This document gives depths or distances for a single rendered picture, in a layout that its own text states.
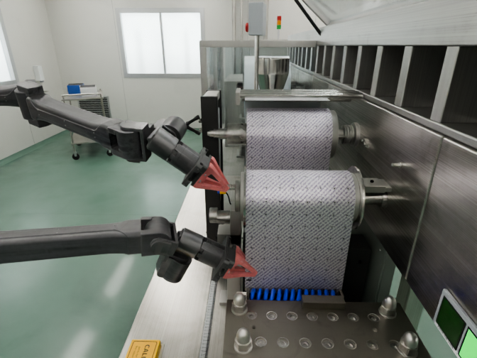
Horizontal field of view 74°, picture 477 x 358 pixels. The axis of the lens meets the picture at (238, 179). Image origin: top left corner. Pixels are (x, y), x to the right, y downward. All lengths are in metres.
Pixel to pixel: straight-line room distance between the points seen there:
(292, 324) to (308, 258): 0.15
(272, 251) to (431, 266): 0.32
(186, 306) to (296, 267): 0.35
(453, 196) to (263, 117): 0.51
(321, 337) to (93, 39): 6.45
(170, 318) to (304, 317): 0.37
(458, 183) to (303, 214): 0.29
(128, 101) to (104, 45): 1.06
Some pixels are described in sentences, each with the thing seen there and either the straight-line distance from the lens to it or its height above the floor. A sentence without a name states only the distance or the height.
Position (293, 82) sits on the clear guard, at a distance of 1.67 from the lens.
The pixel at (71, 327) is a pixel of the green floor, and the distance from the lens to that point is 2.35.
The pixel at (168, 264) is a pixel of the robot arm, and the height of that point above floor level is 1.12.
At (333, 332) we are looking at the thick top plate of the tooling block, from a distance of 0.75.
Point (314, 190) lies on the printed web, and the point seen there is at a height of 1.29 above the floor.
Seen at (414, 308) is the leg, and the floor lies 0.84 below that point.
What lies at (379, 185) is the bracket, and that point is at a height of 1.29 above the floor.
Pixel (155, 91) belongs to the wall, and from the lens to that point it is 6.47.
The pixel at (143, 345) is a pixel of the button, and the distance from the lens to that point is 0.87.
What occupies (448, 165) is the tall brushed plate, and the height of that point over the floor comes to 1.40.
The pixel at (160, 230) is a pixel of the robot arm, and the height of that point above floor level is 1.22.
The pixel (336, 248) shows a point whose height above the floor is 1.15.
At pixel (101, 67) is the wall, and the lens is 6.76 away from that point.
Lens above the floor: 1.58
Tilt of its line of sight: 23 degrees down
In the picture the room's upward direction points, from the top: straight up
